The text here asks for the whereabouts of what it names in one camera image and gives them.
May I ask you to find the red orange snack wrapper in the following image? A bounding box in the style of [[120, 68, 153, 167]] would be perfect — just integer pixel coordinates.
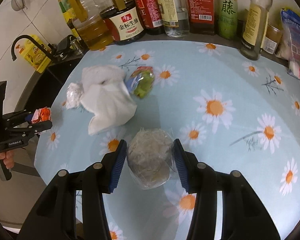
[[31, 107, 51, 124]]

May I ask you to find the white plastic bag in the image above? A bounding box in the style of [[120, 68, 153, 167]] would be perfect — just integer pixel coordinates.
[[65, 82, 83, 109]]

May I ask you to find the crumpled white towel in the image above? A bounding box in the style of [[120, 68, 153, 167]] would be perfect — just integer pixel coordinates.
[[80, 65, 137, 135]]

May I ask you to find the yellow packaged box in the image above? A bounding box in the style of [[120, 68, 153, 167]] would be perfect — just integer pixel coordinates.
[[15, 39, 51, 74]]

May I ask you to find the daisy print blue tablecloth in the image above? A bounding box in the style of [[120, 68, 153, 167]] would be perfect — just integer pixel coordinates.
[[34, 40, 300, 238]]

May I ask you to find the black curved faucet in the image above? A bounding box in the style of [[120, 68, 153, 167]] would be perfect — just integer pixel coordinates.
[[11, 35, 56, 63]]

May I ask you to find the green blue snack packet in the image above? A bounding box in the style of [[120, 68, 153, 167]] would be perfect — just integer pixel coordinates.
[[125, 66, 155, 99]]

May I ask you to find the green yellow bottle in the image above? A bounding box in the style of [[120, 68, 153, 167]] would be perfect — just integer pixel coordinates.
[[57, 0, 81, 41]]

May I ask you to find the large cooking oil jug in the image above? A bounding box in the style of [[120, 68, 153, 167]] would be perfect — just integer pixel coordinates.
[[68, 0, 113, 51]]

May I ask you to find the dark soy sauce jug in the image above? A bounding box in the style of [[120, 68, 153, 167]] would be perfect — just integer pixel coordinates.
[[100, 0, 145, 46]]

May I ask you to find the clear bottle beige label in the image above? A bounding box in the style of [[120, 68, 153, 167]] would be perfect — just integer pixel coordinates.
[[157, 0, 190, 38]]

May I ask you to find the green label oil bottle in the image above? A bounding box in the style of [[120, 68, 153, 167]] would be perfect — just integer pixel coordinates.
[[218, 0, 238, 40]]

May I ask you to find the small brown jar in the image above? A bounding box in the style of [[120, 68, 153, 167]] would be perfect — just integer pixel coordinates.
[[262, 24, 282, 55]]

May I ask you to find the blue white plastic package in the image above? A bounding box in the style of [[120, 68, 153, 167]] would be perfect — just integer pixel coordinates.
[[276, 8, 300, 80]]

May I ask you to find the dark bottle red label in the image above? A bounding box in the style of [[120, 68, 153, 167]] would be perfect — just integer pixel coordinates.
[[186, 0, 215, 35]]

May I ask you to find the red label sauce bottle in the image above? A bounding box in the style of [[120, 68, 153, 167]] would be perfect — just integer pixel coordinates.
[[135, 0, 164, 35]]

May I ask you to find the clear yellow label bottle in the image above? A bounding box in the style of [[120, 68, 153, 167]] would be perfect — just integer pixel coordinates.
[[240, 0, 273, 61]]

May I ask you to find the metal strainer on wall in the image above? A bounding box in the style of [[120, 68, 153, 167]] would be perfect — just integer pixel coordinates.
[[11, 0, 27, 11]]

